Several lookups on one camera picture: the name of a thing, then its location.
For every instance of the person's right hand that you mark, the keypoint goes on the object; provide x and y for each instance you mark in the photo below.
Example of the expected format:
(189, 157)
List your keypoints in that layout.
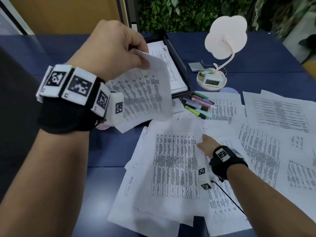
(209, 145)

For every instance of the person's left hand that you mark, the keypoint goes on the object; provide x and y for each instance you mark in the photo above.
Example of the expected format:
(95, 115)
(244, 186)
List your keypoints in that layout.
(108, 46)

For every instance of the bunch of coloured markers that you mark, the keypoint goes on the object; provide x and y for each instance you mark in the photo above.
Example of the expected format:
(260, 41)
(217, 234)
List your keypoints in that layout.
(197, 103)

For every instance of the pile of printed papers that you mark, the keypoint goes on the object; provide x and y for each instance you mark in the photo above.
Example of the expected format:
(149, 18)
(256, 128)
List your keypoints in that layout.
(271, 120)

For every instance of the black mesh tiered tray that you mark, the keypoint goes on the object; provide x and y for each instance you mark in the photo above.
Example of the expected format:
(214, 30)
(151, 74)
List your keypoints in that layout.
(182, 66)

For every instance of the person's right forearm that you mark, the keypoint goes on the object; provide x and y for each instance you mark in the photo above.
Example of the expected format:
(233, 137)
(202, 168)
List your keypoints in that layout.
(271, 202)

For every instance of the white flower-shaped desk lamp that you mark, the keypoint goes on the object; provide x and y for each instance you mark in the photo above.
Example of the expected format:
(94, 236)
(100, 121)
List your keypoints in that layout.
(224, 36)

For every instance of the black right wristband with markers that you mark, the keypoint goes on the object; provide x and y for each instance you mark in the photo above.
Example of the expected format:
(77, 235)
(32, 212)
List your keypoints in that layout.
(229, 167)

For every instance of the black wristband with markers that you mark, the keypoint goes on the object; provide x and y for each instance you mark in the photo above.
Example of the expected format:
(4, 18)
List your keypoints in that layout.
(64, 115)
(229, 167)

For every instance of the pale blue round pad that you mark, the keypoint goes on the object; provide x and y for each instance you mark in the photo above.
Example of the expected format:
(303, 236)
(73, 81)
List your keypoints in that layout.
(229, 91)

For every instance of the small digital clock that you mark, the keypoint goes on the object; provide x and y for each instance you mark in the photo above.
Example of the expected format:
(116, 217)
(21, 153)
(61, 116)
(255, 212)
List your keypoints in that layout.
(212, 81)

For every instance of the mint green eraser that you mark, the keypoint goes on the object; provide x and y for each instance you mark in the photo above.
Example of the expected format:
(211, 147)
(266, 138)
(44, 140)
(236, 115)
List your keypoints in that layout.
(206, 72)

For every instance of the small grey square card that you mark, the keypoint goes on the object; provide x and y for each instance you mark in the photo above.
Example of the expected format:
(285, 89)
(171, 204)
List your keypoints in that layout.
(196, 67)

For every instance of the pink mesh cup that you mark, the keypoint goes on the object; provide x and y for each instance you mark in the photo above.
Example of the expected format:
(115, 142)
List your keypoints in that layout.
(102, 127)

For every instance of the black left wristband with markers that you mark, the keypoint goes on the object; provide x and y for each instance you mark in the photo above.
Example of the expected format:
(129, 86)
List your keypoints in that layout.
(64, 115)

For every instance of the white board panel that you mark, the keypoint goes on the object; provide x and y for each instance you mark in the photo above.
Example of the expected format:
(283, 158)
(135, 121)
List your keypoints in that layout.
(10, 24)

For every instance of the large black chair back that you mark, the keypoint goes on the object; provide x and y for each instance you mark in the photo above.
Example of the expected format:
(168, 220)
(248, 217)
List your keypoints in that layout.
(17, 108)

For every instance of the white column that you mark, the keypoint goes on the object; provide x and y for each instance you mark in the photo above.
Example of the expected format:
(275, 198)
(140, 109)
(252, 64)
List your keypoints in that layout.
(293, 39)

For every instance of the dark green potted plant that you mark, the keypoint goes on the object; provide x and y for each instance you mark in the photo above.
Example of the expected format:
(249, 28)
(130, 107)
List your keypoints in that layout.
(308, 44)

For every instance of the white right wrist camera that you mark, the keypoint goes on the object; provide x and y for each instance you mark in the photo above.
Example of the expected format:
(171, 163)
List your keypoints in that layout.
(205, 178)

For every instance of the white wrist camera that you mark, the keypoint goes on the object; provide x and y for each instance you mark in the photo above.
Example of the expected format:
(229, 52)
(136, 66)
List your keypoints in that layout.
(205, 178)
(114, 115)

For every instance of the dark metal door frame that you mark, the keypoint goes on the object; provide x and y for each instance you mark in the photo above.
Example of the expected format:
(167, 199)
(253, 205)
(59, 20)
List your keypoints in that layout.
(129, 12)

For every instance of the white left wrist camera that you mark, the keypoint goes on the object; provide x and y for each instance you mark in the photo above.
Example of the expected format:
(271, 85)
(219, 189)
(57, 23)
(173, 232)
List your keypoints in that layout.
(114, 115)

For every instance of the green plant wall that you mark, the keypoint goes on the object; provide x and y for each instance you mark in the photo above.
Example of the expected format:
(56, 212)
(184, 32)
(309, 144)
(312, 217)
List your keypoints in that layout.
(185, 14)

